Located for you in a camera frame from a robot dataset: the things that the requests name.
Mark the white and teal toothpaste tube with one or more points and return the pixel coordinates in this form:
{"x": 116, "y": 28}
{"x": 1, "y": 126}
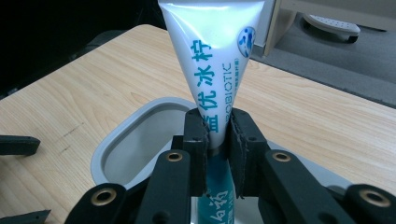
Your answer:
{"x": 211, "y": 62}

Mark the grey plastic container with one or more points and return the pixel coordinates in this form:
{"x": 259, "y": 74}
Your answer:
{"x": 140, "y": 146}

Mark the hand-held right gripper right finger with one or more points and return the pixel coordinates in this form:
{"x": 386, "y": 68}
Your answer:
{"x": 246, "y": 146}

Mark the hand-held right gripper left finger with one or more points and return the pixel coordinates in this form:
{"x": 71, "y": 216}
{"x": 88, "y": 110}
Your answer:
{"x": 194, "y": 146}

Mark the grey remote control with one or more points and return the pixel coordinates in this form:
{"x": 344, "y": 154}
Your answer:
{"x": 333, "y": 26}

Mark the white cabinet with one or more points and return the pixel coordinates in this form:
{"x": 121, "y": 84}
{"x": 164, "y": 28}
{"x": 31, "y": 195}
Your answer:
{"x": 268, "y": 25}

